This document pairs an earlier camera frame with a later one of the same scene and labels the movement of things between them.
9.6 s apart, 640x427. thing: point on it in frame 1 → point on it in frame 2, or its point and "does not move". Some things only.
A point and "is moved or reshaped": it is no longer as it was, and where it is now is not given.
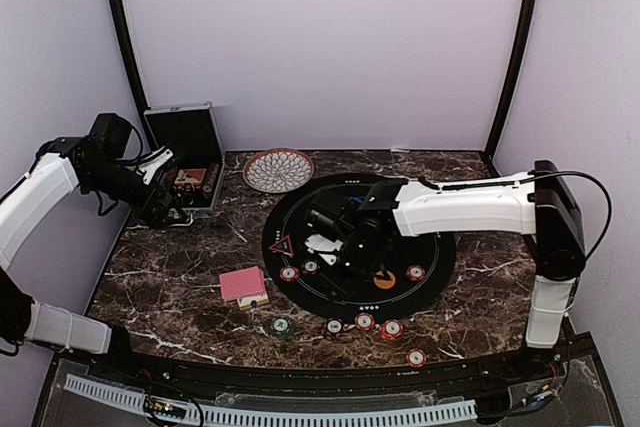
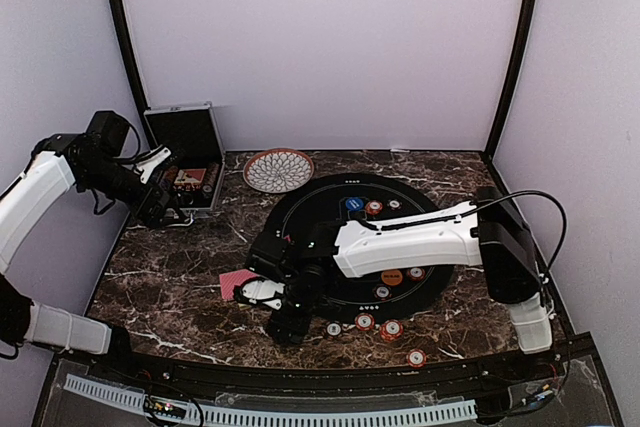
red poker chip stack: x=391 y=330 does not move
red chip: x=416 y=358 does not move
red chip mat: x=415 y=273 does not move
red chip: x=364 y=321 does not move
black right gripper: x=342 y=287 → x=290 y=330
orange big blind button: x=384 y=283 is moved or reshaped
